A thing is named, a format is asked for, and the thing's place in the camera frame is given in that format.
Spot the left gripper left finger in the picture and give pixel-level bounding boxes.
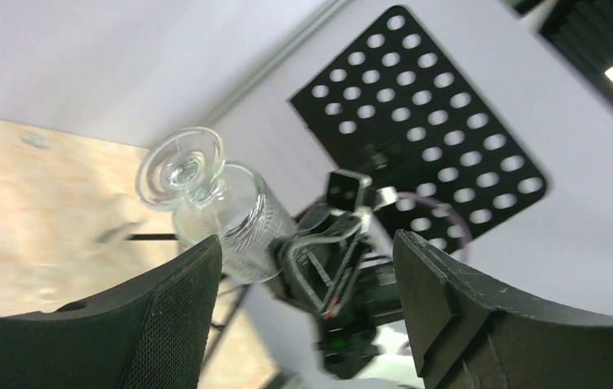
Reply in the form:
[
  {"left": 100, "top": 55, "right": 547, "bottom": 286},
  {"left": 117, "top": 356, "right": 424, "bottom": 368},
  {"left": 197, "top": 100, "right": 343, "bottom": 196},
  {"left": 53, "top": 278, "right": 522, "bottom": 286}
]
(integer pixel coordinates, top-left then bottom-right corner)
[{"left": 0, "top": 236, "right": 222, "bottom": 388}]

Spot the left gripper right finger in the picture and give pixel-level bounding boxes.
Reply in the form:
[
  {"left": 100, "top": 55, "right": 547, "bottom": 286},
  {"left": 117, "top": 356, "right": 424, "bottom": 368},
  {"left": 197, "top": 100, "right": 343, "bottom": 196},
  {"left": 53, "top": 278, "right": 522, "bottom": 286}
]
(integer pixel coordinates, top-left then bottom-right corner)
[{"left": 392, "top": 230, "right": 613, "bottom": 388}]

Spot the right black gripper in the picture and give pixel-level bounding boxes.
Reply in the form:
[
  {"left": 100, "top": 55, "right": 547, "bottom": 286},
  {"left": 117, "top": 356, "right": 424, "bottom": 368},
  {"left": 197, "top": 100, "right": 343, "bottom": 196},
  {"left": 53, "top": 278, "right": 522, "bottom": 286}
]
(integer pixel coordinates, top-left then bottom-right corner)
[{"left": 268, "top": 203, "right": 403, "bottom": 333}]

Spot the clear flute wine glass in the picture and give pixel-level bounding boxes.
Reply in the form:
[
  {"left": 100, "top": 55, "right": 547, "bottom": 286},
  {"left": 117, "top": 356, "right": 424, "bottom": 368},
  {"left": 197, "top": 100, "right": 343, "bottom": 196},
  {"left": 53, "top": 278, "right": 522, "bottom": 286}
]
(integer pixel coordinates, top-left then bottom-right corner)
[{"left": 90, "top": 194, "right": 148, "bottom": 245}]

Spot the clear ribbed short glass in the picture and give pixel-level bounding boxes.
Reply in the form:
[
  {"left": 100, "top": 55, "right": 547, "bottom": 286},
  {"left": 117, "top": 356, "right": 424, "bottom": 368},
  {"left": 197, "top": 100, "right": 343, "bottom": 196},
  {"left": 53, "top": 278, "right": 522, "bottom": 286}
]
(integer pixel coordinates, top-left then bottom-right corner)
[{"left": 135, "top": 126, "right": 296, "bottom": 284}]

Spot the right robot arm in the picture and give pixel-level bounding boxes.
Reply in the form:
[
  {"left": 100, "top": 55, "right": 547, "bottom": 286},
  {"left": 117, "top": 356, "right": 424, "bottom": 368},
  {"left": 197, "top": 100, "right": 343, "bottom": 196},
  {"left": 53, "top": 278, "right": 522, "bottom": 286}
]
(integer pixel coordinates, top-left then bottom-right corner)
[{"left": 267, "top": 203, "right": 403, "bottom": 379}]

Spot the black perforated music stand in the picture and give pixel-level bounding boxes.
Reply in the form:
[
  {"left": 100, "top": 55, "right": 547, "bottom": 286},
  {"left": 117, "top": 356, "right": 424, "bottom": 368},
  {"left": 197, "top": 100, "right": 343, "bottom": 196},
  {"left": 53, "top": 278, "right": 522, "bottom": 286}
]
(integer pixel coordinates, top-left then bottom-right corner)
[{"left": 289, "top": 5, "right": 547, "bottom": 263}]

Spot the metal washer on table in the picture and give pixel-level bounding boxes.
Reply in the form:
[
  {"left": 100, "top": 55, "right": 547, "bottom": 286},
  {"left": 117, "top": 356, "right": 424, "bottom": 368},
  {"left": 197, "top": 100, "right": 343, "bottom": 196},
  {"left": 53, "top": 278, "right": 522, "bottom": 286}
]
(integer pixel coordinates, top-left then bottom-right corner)
[{"left": 22, "top": 131, "right": 50, "bottom": 149}]

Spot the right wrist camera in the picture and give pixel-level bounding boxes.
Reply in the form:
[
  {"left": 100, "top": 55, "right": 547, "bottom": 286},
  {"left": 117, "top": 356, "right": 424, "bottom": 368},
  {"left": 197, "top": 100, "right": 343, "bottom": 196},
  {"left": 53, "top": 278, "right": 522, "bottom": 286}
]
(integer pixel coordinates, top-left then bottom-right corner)
[{"left": 324, "top": 169, "right": 398, "bottom": 213}]

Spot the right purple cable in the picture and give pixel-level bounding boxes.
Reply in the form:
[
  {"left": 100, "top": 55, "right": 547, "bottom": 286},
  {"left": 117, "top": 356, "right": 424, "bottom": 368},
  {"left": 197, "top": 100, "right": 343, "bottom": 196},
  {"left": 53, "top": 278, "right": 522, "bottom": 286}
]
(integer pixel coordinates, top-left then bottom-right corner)
[{"left": 392, "top": 192, "right": 474, "bottom": 264}]

